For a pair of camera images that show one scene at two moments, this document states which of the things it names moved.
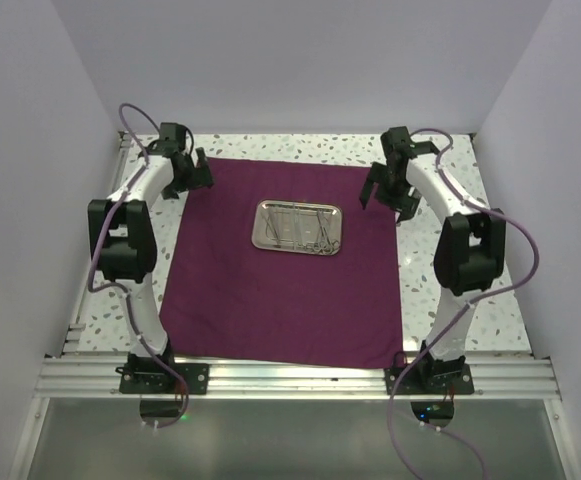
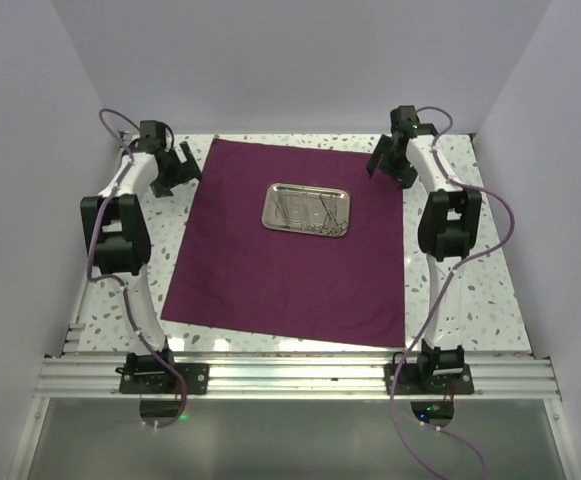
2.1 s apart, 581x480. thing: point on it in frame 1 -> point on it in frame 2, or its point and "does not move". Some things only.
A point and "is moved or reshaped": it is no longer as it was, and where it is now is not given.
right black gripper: x=404 y=205 -> x=404 y=176
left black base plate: x=151 y=378 does not move
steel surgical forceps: x=271 y=229 -> x=285 y=221
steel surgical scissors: x=324 y=242 -> x=330 y=225
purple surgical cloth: x=228 y=302 is moved or reshaped
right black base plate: x=443 y=379 does not move
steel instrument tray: x=297 y=226 -> x=306 y=209
